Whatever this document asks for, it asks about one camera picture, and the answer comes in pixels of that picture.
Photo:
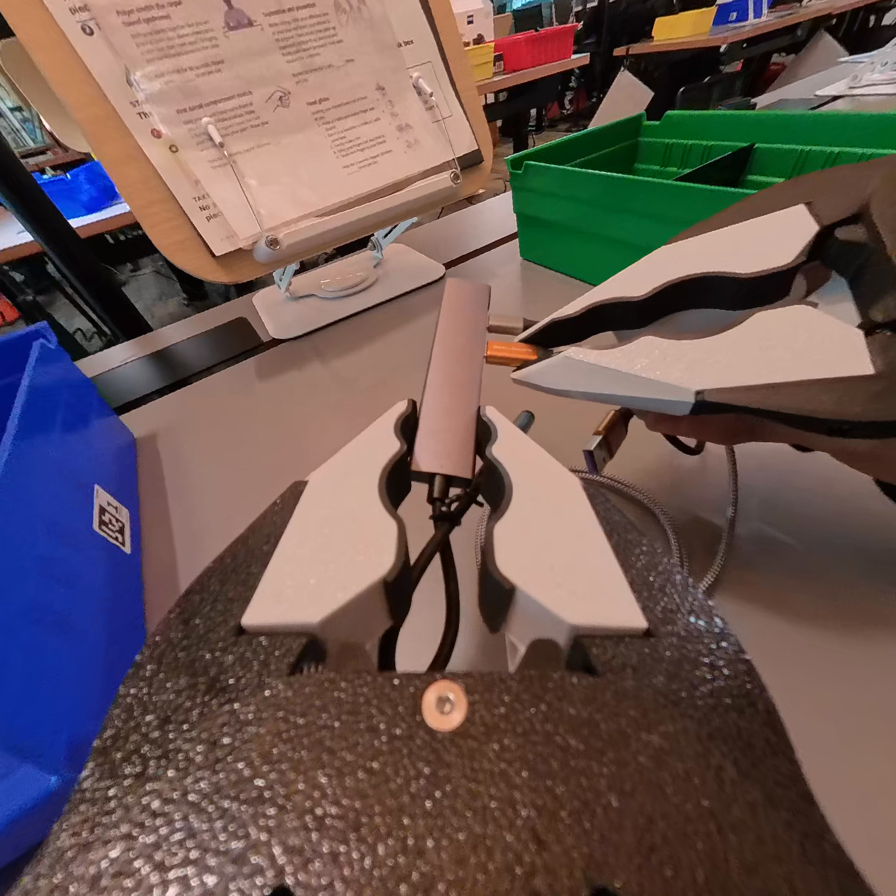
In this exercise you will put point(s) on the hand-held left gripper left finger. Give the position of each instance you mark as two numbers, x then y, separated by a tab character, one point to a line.
322	560

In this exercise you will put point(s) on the large blue plastic bin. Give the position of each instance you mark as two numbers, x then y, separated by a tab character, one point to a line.
56	630

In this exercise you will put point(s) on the person's right hand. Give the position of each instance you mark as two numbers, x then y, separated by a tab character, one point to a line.
805	444

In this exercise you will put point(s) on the wooden document stand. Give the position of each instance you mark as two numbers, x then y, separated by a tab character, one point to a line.
161	238
35	98

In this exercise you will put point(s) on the white printed instruction sheet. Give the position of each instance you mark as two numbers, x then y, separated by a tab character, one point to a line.
98	35

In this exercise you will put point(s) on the grey document stand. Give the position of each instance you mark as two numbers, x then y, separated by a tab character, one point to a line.
812	73
619	105

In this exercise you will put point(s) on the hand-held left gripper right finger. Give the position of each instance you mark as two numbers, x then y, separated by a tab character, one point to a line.
560	560

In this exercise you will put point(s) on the red plastic bin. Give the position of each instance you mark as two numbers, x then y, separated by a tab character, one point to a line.
535	49

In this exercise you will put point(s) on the yellow plastic bin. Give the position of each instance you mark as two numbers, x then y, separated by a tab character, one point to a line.
480	61
682	24

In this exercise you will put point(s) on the black metal pole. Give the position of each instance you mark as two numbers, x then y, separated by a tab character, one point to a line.
63	245

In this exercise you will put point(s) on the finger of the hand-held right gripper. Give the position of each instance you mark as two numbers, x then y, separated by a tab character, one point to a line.
700	259
700	364

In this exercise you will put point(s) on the small blue plastic bin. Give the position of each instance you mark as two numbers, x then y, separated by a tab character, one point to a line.
77	189
742	12

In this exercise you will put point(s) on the wooden background table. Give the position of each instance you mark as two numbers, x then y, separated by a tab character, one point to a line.
770	35
532	73

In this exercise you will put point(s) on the grey desk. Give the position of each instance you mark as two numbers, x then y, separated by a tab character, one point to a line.
280	420

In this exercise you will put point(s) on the green plastic bin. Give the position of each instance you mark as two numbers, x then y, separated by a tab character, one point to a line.
581	224

